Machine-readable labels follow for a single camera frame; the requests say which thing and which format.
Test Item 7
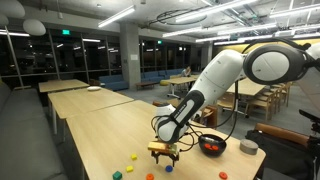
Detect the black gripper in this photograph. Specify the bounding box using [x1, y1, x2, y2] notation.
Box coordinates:
[151, 150, 179, 167]

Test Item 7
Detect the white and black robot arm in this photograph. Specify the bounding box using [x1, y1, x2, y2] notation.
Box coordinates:
[148, 41, 320, 161]

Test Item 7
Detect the black bowl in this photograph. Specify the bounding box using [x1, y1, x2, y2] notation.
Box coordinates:
[198, 134, 227, 157]

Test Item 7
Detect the yellow cube far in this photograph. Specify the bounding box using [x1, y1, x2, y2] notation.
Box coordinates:
[131, 154, 137, 161]

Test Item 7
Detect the yellow cube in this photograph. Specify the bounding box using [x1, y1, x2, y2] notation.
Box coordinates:
[131, 154, 137, 161]
[126, 165, 134, 173]

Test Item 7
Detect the yellow cube near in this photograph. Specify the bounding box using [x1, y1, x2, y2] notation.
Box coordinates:
[126, 165, 134, 173]

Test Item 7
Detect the green cube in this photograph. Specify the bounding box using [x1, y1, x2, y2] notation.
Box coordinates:
[112, 171, 122, 180]

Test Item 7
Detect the grey cylinder container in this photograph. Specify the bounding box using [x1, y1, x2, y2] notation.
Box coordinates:
[240, 139, 259, 155]

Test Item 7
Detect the seated person in white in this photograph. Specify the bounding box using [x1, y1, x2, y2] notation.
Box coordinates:
[181, 66, 191, 77]

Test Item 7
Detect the white plate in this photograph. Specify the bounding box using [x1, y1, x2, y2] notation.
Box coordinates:
[87, 86, 101, 91]

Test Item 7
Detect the middle wooden table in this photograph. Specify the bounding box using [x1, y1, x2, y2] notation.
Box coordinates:
[48, 88, 132, 119]

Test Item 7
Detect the wooden table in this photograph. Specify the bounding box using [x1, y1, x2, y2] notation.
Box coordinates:
[39, 79, 88, 93]
[48, 88, 132, 119]

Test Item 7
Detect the far wooden table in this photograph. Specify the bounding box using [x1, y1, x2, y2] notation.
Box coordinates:
[39, 79, 88, 93]

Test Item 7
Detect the grey sofa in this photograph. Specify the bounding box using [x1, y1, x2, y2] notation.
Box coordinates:
[0, 82, 68, 180]

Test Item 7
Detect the brown leather chair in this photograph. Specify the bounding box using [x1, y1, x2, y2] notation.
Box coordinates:
[255, 123, 309, 146]

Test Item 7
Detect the orange ring table corner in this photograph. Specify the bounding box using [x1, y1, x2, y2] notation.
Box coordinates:
[219, 172, 228, 180]

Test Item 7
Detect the black camera tripod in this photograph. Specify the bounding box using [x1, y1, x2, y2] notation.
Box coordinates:
[299, 109, 320, 180]

